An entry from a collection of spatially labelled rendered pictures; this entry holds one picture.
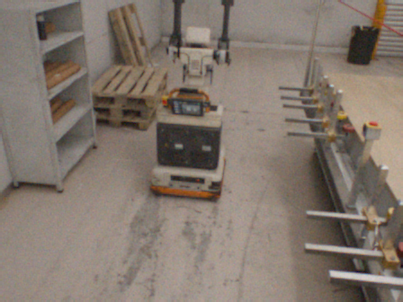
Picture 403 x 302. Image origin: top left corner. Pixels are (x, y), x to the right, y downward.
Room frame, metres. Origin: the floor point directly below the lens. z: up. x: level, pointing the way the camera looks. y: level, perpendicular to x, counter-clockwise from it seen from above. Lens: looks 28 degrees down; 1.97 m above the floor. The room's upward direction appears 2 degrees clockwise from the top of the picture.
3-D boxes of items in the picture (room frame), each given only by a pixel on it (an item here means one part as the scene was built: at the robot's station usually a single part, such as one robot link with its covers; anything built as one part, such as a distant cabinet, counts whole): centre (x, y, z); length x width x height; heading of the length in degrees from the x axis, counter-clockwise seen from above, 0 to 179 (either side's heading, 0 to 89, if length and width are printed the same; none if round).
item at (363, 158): (1.76, -0.86, 0.93); 0.05 x 0.05 x 0.45; 85
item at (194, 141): (2.97, 0.11, 0.59); 0.55 x 0.34 x 0.83; 84
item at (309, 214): (1.47, -0.74, 0.84); 0.43 x 0.03 x 0.04; 85
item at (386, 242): (1.25, -0.82, 0.87); 0.04 x 0.04 x 0.48; 85
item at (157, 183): (3.06, 0.10, 0.16); 0.67 x 0.64 x 0.25; 174
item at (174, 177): (2.73, 0.11, 0.23); 0.41 x 0.02 x 0.08; 84
